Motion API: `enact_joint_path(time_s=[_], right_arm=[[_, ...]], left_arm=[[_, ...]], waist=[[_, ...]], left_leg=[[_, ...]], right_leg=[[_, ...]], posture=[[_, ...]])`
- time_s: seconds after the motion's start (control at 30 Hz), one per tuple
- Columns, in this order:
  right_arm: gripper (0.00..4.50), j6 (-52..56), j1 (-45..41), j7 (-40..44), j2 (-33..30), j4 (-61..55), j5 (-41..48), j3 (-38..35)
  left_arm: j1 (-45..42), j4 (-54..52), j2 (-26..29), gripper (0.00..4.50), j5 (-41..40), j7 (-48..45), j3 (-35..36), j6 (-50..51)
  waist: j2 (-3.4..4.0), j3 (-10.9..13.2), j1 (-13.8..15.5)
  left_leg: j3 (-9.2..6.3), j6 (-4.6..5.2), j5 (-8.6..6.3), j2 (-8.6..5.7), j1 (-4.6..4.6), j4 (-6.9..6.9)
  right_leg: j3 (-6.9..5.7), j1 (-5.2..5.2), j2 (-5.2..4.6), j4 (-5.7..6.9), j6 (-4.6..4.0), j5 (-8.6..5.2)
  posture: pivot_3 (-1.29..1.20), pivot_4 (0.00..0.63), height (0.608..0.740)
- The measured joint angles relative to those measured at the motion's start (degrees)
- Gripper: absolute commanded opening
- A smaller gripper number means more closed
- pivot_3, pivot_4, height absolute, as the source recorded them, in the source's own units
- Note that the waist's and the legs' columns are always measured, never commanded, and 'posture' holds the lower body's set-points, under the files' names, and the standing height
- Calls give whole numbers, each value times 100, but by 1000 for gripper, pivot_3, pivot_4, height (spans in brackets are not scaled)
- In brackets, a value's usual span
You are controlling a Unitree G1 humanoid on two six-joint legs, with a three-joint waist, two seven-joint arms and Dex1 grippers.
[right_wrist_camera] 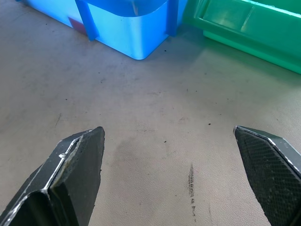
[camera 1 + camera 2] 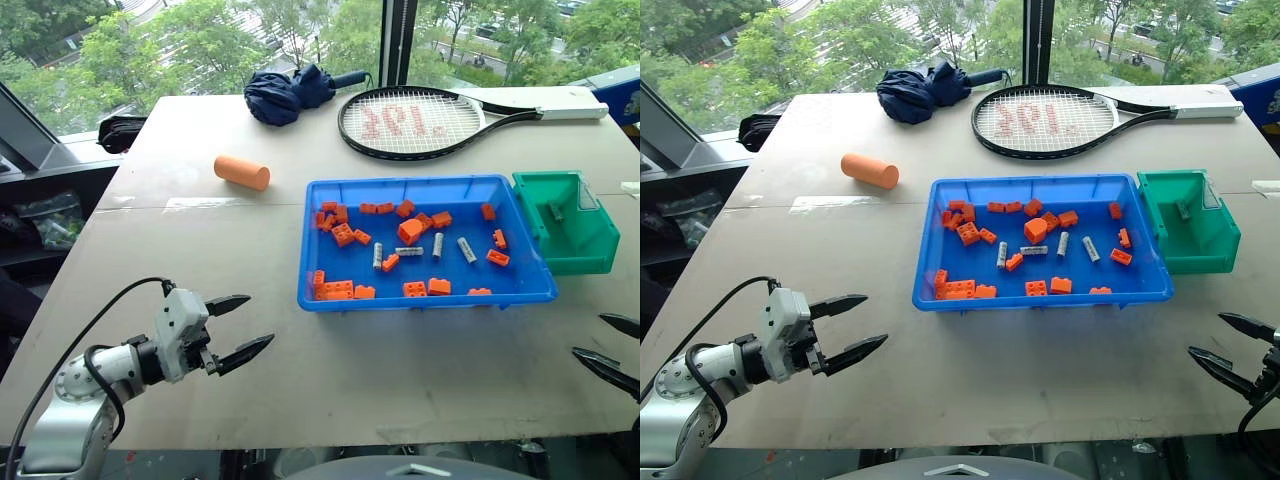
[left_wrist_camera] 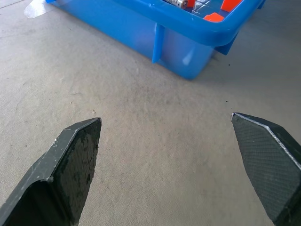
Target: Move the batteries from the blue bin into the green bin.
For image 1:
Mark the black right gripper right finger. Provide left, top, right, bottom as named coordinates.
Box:
left=233, top=125, right=301, bottom=226

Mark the green plastic storage bin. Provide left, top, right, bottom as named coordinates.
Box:
left=182, top=0, right=301, bottom=75

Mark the blue plastic storage bin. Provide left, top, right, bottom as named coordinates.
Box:
left=16, top=0, right=184, bottom=60

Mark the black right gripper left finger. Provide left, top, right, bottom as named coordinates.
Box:
left=0, top=126, right=105, bottom=226

